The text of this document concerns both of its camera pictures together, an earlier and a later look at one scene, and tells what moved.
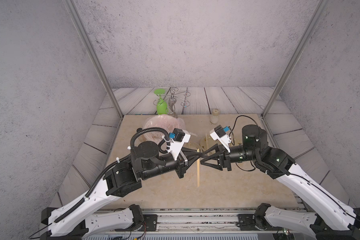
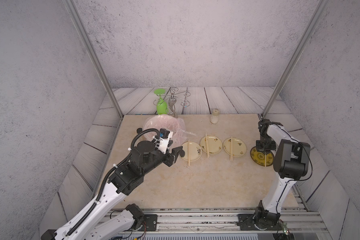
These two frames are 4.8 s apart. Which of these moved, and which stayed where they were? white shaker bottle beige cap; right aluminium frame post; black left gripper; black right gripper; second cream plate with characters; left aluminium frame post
Moved: black right gripper; black left gripper
Stayed: second cream plate with characters; right aluminium frame post; white shaker bottle beige cap; left aluminium frame post
